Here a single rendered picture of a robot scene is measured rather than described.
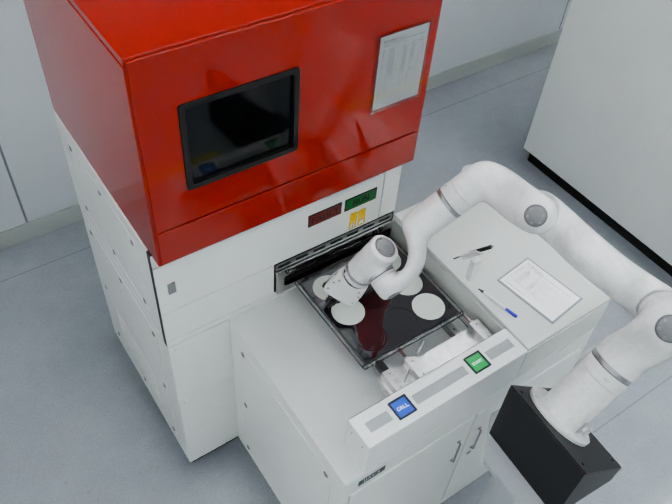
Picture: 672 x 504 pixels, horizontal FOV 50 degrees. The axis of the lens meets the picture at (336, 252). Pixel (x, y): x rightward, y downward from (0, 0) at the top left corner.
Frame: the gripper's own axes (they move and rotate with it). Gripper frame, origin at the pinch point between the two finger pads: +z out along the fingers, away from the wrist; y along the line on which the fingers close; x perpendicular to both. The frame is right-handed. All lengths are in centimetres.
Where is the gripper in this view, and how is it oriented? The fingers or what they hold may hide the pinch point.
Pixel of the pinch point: (331, 300)
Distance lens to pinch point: 212.5
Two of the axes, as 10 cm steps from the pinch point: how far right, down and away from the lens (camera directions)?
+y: 8.4, 5.2, 1.7
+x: 3.0, -6.9, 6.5
